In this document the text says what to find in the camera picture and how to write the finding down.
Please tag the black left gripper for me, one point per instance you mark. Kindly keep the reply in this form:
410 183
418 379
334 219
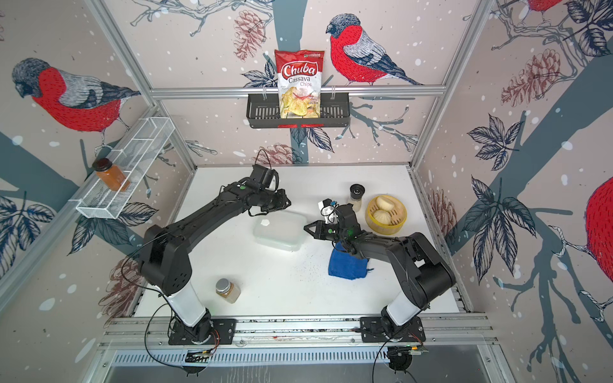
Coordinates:
282 203

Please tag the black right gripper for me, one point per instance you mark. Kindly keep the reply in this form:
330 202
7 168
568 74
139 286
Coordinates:
319 230

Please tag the translucent plastic lunch box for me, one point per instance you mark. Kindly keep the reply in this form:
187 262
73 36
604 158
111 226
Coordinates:
281 230

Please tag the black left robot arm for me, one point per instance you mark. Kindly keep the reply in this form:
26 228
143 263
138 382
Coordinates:
164 258

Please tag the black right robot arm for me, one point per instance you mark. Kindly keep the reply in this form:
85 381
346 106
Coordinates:
421 272

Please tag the blue microfibre cloth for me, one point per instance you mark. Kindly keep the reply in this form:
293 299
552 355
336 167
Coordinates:
345 266

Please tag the salt grinder black top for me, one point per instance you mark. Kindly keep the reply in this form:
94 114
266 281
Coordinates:
357 192

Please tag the yellow bowl with dumplings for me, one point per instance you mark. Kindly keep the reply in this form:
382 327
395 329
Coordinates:
385 215

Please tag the small jar silver lid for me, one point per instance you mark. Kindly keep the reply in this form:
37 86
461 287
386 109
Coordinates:
228 290

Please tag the red cassava chips bag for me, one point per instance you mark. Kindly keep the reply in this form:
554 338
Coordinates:
299 83

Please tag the orange sauce bottle black cap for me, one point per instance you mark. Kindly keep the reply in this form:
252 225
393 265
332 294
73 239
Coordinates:
111 175

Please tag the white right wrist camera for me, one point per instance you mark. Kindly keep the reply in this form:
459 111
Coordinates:
327 210

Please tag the black wire wall basket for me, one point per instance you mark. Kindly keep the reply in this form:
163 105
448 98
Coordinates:
263 113

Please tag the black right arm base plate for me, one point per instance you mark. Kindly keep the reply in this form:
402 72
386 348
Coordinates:
383 329

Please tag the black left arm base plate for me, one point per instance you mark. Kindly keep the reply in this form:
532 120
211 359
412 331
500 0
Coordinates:
210 332

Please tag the clear acrylic wall shelf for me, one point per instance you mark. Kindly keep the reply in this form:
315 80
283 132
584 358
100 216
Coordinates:
133 160

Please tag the aluminium front rail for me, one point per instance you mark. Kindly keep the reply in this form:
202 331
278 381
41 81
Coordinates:
310 331

